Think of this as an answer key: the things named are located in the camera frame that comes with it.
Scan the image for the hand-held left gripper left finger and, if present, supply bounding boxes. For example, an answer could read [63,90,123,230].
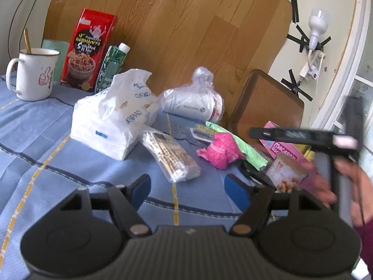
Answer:
[60,174,152,238]

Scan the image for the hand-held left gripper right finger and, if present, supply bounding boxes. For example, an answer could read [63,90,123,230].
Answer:
[225,174,321,237]

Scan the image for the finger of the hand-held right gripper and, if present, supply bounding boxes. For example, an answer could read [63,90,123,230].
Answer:
[249,126,336,150]

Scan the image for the light green cloth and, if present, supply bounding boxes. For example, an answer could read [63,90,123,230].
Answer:
[205,121,269,170]

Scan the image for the pink plush toy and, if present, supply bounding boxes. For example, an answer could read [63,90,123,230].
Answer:
[196,132,246,170]

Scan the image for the clear packet of toothpicks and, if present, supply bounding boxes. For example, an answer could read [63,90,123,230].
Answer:
[140,131,202,183]

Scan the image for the person's right hand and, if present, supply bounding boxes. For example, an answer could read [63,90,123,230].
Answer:
[301,162,373,228]

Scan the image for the pink cardboard box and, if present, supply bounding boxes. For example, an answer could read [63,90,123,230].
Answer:
[259,120,314,164]

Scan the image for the small egg picture box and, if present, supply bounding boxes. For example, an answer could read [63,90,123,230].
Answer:
[265,152,308,193]

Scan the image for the crossed black tape strips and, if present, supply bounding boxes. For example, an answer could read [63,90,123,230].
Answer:
[281,69,314,102]
[287,25,332,53]

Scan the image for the small flat plastic packet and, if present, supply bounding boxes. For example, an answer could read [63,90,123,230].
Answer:
[189,124,216,144]

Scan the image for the white power socket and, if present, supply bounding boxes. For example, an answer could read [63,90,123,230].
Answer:
[300,49,326,81]

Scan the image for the white tissue pack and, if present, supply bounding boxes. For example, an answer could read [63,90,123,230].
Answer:
[71,68,160,161]

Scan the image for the clear bag of white items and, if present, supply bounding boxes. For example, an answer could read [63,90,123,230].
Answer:
[159,67,225,122]

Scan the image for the blue striped tablecloth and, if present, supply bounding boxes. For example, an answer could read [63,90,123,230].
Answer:
[0,74,373,280]

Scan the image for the white light bulb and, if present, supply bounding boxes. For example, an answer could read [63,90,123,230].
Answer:
[308,9,329,51]

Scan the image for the straight black tape strip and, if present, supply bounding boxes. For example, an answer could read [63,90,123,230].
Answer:
[290,0,300,24]

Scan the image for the green drink carton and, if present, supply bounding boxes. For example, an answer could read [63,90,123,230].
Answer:
[95,42,131,94]

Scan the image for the wooden board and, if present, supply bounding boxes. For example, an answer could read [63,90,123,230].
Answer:
[44,0,293,129]

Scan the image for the red snack box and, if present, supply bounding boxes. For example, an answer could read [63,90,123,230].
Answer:
[60,8,117,93]

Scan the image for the white enamel mug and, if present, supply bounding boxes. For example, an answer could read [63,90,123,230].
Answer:
[6,47,61,102]

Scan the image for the teal card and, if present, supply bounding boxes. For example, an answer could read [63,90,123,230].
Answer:
[41,39,70,83]

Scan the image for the gold spoon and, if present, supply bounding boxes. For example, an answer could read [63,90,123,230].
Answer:
[23,28,32,54]

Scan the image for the white window frame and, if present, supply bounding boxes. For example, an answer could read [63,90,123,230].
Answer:
[309,0,373,164]

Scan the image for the black cable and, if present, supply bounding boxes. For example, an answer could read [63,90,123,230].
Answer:
[7,0,41,67]

